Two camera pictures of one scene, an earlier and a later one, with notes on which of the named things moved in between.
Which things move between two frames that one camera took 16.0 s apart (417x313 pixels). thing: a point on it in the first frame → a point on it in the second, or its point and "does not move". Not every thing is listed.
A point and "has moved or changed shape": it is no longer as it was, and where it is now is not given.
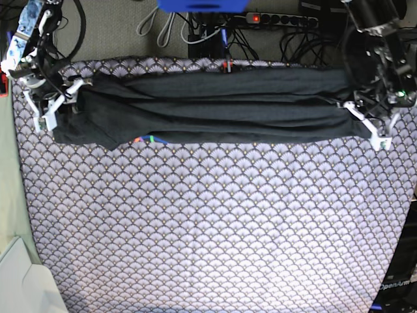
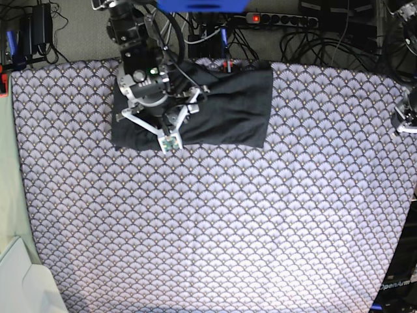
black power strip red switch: (303, 21) does not move
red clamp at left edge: (4, 84) does not move
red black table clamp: (227, 66) does not move
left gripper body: (45, 89) → (148, 86)
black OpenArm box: (398, 293) does not move
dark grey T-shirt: (290, 105) has moved or changed shape
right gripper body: (376, 104) → (404, 117)
